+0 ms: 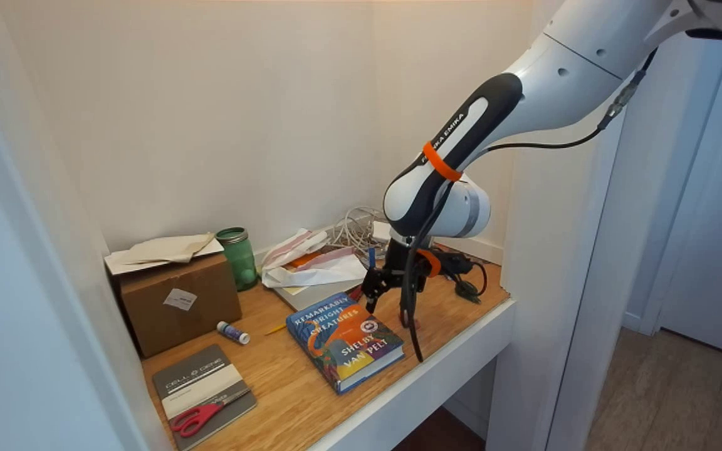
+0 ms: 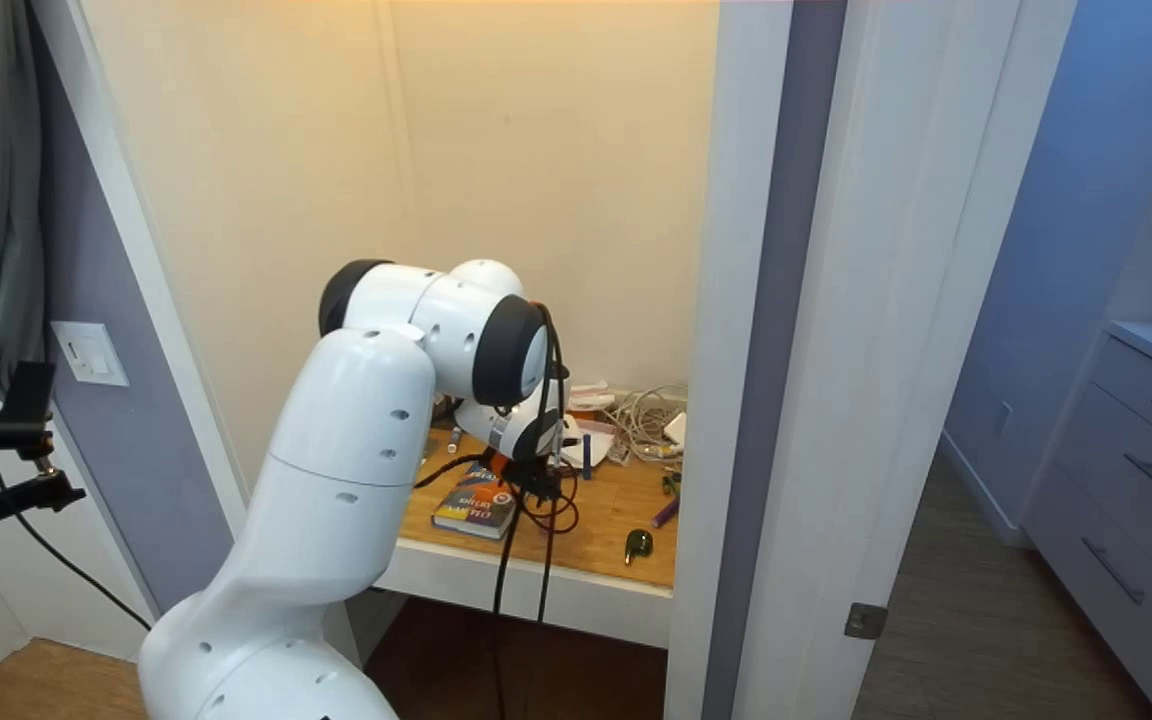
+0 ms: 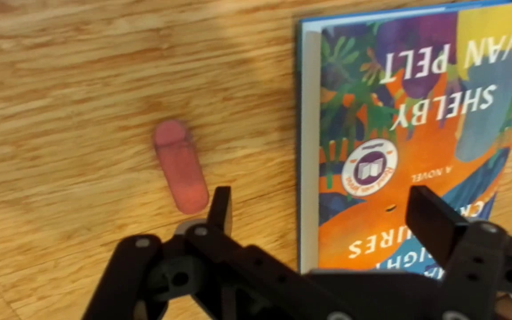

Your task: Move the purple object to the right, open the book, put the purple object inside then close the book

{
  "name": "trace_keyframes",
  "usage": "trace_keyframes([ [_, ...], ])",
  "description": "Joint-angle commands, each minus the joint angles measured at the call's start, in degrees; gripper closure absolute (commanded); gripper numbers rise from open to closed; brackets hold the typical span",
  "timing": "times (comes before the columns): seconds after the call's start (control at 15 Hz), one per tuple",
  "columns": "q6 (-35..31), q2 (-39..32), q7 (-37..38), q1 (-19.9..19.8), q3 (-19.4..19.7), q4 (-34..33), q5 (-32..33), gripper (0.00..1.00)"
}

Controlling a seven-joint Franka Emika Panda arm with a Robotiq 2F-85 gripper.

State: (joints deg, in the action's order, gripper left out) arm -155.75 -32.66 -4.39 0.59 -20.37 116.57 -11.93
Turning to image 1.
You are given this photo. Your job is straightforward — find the dark green teardrop gadget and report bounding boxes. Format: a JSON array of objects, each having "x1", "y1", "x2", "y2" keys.
[{"x1": 455, "y1": 279, "x2": 481, "y2": 305}]

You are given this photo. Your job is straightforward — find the tangled white cable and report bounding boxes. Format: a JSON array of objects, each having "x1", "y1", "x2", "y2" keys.
[{"x1": 327, "y1": 208, "x2": 395, "y2": 254}]

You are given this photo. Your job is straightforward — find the green cup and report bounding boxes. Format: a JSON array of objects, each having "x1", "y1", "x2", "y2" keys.
[{"x1": 214, "y1": 225, "x2": 260, "y2": 293}]

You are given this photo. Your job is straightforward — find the white and purple glue stick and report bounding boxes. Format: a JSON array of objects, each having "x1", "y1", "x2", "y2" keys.
[{"x1": 215, "y1": 318, "x2": 254, "y2": 349}]

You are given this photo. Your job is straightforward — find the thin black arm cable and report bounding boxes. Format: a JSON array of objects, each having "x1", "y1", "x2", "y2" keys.
[{"x1": 485, "y1": 48, "x2": 658, "y2": 155}]

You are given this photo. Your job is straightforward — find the stack of white papers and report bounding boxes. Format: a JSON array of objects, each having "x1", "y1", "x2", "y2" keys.
[{"x1": 258, "y1": 225, "x2": 372, "y2": 313}]

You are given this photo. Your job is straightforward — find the white door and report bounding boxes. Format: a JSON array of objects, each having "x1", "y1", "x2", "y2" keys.
[{"x1": 658, "y1": 40, "x2": 722, "y2": 365}]

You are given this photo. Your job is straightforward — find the book with colourful cover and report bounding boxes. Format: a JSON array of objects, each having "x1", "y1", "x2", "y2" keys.
[{"x1": 283, "y1": 290, "x2": 407, "y2": 397}]

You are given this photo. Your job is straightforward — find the beige folded paper sheet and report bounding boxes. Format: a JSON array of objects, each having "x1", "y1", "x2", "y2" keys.
[{"x1": 102, "y1": 233, "x2": 229, "y2": 279}]

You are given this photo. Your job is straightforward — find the brown cardboard box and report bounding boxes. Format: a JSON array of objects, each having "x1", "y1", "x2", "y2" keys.
[{"x1": 114, "y1": 254, "x2": 244, "y2": 362}]

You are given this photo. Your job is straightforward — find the wide orange arm strap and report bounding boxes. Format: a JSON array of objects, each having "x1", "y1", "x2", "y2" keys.
[{"x1": 422, "y1": 140, "x2": 467, "y2": 185}]

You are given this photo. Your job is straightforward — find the red scissors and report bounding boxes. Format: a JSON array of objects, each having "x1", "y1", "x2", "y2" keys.
[{"x1": 169, "y1": 398, "x2": 239, "y2": 441}]

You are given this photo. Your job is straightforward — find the small orange cable strap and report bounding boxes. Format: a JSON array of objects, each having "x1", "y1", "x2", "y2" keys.
[{"x1": 417, "y1": 248, "x2": 447, "y2": 279}]

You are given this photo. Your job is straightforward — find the thick black cable bundle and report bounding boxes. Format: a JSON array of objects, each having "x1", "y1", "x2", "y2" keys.
[{"x1": 397, "y1": 177, "x2": 494, "y2": 365}]

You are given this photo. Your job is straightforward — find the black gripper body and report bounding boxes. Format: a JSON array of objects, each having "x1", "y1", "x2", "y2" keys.
[{"x1": 368, "y1": 235, "x2": 431, "y2": 296}]

